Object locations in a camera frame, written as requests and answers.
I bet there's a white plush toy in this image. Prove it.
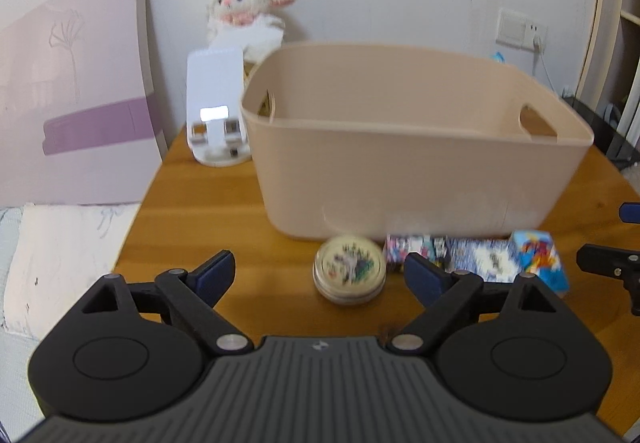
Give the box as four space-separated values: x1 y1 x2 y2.
206 0 298 64

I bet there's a small dark box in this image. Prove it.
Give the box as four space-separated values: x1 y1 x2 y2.
431 235 451 270

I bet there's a white power cable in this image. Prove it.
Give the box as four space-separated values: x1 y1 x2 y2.
532 37 562 98

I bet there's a white wall socket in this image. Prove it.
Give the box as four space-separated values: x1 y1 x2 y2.
495 7 549 51

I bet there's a blue cartoon figure box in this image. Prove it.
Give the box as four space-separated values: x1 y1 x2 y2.
509 229 571 300

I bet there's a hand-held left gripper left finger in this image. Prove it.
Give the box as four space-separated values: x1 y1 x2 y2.
80 250 254 357

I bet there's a small colourful patterned box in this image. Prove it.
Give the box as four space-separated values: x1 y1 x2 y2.
384 233 434 275

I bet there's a cream shelf frame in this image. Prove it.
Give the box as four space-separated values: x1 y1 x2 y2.
575 0 640 148

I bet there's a black glossy furniture top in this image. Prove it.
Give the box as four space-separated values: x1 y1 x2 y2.
562 94 640 174

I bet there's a purple and white headboard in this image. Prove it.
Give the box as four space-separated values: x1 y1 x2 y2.
0 0 170 206

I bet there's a white phone stand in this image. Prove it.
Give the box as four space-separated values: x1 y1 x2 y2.
186 46 252 168

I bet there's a round decorated tin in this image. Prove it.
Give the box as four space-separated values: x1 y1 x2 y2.
313 234 388 306

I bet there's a blue and white flat box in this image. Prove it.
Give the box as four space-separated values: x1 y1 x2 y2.
444 237 519 285

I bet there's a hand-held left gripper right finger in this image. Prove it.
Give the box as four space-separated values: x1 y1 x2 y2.
387 252 559 356

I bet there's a beige plastic storage basket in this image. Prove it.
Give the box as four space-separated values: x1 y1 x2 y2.
240 42 596 244

